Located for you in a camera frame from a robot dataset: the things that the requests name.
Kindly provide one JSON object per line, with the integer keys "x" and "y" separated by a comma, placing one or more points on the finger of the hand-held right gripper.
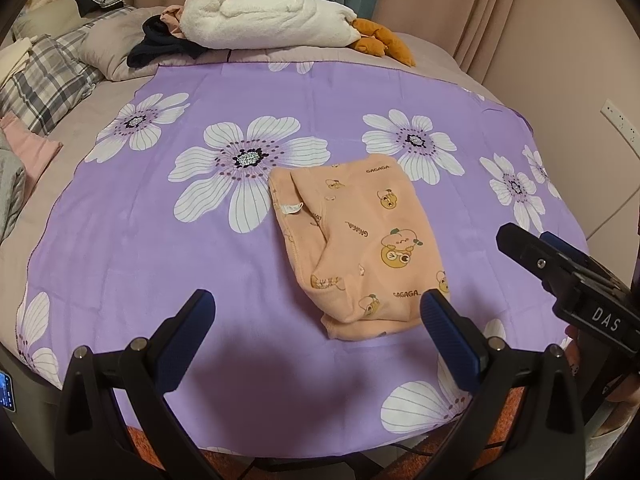
{"x": 565, "y": 247}
{"x": 525, "y": 250}

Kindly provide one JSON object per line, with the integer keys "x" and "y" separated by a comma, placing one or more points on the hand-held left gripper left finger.
{"x": 185, "y": 340}

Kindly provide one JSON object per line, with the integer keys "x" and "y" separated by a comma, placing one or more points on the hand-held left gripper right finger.
{"x": 450, "y": 342}

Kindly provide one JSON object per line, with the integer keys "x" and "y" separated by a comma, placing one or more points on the orange printed baby shirt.
{"x": 360, "y": 240}

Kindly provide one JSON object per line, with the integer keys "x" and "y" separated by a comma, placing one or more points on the person's right forearm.
{"x": 607, "y": 440}

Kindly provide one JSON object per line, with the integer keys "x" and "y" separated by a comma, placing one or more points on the person's right hand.
{"x": 572, "y": 350}

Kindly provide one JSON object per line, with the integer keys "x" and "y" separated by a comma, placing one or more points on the purple floral blanket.
{"x": 150, "y": 270}

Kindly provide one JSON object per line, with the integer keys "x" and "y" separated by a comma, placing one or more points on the phone with lit screen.
{"x": 6, "y": 390}

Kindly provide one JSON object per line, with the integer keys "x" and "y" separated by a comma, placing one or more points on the grey cloth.
{"x": 10, "y": 185}

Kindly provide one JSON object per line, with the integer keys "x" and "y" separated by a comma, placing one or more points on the pink flat cloth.
{"x": 30, "y": 147}

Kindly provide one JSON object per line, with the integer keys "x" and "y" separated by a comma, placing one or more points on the grey plaid quilt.
{"x": 45, "y": 85}

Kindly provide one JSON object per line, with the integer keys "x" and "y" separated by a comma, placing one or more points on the navy dark cloth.
{"x": 155, "y": 45}

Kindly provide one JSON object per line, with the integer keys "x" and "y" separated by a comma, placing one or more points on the beige pillow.
{"x": 115, "y": 45}

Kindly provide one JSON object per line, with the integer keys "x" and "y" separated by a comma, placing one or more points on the cream cloth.
{"x": 15, "y": 60}

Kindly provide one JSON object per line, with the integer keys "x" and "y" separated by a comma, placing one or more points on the white plush goose toy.
{"x": 270, "y": 20}

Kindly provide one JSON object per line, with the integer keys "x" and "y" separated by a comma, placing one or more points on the small dark cloth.
{"x": 82, "y": 2}

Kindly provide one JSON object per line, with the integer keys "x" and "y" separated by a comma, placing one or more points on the olive grey pillow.
{"x": 45, "y": 15}

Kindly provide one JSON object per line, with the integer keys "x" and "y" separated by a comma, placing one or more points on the white wall socket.
{"x": 620, "y": 120}

